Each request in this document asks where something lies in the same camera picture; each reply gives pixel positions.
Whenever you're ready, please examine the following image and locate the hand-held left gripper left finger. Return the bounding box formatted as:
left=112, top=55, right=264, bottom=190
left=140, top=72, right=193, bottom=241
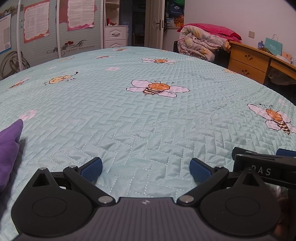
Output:
left=30, top=157, right=115, bottom=207

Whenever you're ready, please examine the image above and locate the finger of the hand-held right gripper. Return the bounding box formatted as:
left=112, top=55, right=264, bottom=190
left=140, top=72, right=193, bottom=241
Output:
left=232, top=147, right=277, bottom=158
left=276, top=148, right=296, bottom=158

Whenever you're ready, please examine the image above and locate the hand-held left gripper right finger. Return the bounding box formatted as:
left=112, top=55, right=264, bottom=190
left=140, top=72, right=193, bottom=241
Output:
left=178, top=158, right=269, bottom=207

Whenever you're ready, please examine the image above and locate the purple t-shirt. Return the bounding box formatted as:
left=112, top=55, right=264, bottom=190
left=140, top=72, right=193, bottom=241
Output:
left=0, top=119, right=24, bottom=193

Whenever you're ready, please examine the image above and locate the bee-print quilted bed cover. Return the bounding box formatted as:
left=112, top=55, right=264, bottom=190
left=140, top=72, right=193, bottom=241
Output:
left=0, top=47, right=296, bottom=232

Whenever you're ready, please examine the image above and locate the wooden desk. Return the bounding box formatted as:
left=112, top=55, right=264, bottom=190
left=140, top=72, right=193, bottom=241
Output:
left=228, top=40, right=296, bottom=85

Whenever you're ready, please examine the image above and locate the teal gift bag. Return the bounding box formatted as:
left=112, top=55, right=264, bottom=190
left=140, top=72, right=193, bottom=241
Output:
left=265, top=34, right=283, bottom=56

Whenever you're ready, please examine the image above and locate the floral rolled quilt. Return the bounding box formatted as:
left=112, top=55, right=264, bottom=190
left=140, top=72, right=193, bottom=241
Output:
left=178, top=25, right=230, bottom=62

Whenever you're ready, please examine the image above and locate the white drawer cabinet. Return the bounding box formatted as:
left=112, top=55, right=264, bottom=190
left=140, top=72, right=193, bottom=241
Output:
left=104, top=25, right=128, bottom=49

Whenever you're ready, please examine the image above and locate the stack of colourful boxes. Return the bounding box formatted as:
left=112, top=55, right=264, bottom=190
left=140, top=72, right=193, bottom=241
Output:
left=165, top=16, right=184, bottom=28

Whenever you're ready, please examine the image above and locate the white door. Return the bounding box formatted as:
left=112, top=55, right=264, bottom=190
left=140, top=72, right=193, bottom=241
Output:
left=144, top=0, right=165, bottom=49

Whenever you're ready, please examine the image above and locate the pink-bordered poster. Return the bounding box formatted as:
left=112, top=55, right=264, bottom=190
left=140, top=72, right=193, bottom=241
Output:
left=59, top=0, right=95, bottom=32

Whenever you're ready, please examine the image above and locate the blue bag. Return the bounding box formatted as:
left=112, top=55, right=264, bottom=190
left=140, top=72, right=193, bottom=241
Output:
left=168, top=2, right=184, bottom=18

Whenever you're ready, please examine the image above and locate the orange-bordered poster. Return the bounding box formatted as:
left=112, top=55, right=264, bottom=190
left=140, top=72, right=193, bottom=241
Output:
left=24, top=0, right=50, bottom=43

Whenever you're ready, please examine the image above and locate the white corner shelf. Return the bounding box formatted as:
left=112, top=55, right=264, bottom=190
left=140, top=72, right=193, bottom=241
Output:
left=104, top=0, right=121, bottom=26

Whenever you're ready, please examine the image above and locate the blue-bordered poster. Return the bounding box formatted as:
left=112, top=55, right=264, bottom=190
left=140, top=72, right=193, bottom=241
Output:
left=0, top=13, right=12, bottom=55

